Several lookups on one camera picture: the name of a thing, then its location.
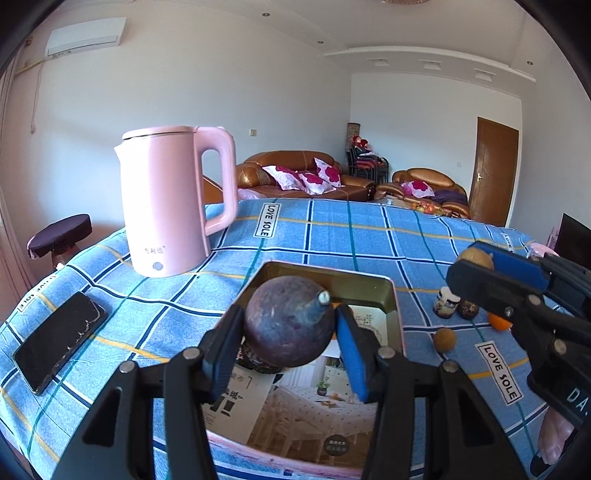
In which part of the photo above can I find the stack of dark chairs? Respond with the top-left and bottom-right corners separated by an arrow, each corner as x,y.
346,143 -> 389,185

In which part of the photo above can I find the printed paper leaflet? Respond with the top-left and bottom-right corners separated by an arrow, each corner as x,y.
205,302 -> 391,462

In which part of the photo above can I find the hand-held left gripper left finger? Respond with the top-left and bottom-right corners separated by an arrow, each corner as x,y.
53,305 -> 245,480

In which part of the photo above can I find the coffee table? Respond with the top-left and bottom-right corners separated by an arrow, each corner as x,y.
383,196 -> 446,217

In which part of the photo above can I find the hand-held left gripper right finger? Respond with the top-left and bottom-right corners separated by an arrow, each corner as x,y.
336,305 -> 529,480

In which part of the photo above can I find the person's right hand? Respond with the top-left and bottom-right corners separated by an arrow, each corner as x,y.
540,410 -> 579,468

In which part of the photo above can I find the small white jar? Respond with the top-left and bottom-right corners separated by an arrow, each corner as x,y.
433,286 -> 460,319

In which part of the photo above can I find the small tan round fruit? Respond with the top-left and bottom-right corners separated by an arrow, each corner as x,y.
433,329 -> 458,354
461,247 -> 495,273

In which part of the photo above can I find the white pink flower pillow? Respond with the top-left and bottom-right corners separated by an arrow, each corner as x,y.
315,157 -> 345,186
298,170 -> 337,195
401,180 -> 435,198
262,165 -> 301,190

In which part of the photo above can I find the pink electric kettle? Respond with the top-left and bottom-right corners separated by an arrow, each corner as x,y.
114,126 -> 238,278

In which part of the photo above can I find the black television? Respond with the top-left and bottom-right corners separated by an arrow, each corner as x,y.
553,213 -> 591,266

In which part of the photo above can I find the white air conditioner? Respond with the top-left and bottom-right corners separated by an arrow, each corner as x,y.
45,17 -> 127,57

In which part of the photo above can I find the blue checked tablecloth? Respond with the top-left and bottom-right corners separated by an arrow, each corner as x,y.
0,198 -> 561,480

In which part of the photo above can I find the brown leather sofa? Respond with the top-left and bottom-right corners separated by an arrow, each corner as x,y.
237,150 -> 377,201

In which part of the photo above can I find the brown wooden door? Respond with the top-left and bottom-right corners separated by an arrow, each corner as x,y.
471,117 -> 519,228

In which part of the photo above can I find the purple passion fruit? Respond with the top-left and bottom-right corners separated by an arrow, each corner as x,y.
243,275 -> 336,368

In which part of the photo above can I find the black smartphone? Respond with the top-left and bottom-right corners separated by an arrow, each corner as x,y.
13,292 -> 107,394

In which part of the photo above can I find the purple blanket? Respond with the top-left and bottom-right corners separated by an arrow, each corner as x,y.
431,189 -> 468,206

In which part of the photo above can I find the brown leather chaise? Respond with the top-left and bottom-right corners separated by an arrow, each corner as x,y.
202,175 -> 241,204

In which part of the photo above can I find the purple cushioned stool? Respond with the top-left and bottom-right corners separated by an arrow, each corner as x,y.
27,214 -> 92,271

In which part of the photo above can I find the white air conditioner pipe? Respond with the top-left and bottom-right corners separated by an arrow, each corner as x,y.
28,58 -> 48,136

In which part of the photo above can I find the pink tin box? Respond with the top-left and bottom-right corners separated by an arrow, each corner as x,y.
203,261 -> 406,472

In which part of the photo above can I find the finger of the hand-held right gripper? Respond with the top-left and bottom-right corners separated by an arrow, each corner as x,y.
446,260 -> 591,370
475,240 -> 591,301

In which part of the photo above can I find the brown leather armchair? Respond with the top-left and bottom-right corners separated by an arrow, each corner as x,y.
375,168 -> 472,219

